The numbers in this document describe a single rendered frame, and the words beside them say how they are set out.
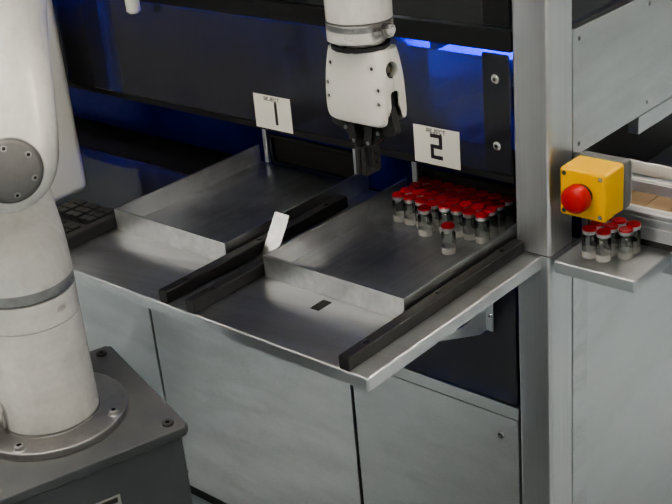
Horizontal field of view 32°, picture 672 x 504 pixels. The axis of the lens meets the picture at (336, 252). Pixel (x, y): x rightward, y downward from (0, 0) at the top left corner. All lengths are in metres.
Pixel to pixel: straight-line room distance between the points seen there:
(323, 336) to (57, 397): 0.36
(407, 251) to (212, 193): 0.44
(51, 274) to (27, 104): 0.21
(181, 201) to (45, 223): 0.66
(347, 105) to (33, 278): 0.45
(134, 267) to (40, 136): 0.58
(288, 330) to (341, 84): 0.34
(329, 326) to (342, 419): 0.62
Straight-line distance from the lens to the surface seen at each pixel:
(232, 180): 2.12
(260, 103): 2.02
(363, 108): 1.50
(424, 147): 1.81
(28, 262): 1.38
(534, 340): 1.83
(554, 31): 1.64
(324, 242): 1.83
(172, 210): 2.02
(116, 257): 1.89
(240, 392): 2.39
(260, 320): 1.63
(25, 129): 1.29
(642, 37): 1.88
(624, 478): 2.22
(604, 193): 1.65
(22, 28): 1.31
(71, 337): 1.44
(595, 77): 1.76
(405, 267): 1.74
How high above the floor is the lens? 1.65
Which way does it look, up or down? 25 degrees down
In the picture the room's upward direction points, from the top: 5 degrees counter-clockwise
